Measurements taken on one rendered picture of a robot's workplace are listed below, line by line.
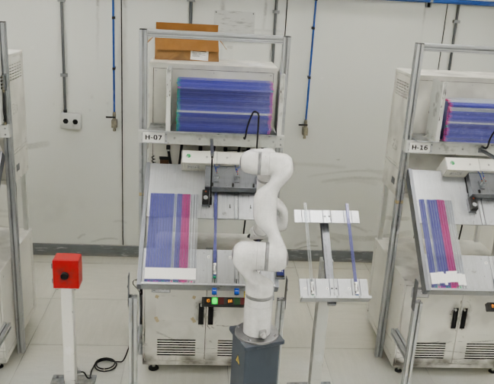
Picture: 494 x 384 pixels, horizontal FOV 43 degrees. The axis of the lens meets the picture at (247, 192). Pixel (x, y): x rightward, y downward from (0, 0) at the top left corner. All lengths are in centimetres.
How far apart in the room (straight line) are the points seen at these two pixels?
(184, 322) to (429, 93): 188
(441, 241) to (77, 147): 284
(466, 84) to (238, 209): 146
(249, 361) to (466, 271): 131
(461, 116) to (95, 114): 269
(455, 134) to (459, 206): 40
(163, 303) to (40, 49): 226
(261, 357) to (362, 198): 267
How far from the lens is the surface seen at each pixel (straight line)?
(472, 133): 364
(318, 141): 498
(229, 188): 334
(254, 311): 268
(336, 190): 512
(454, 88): 376
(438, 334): 388
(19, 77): 387
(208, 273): 317
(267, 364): 280
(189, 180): 341
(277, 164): 261
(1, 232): 416
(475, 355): 404
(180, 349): 368
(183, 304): 354
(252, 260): 257
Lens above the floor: 211
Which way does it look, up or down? 18 degrees down
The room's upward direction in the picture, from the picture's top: 3 degrees clockwise
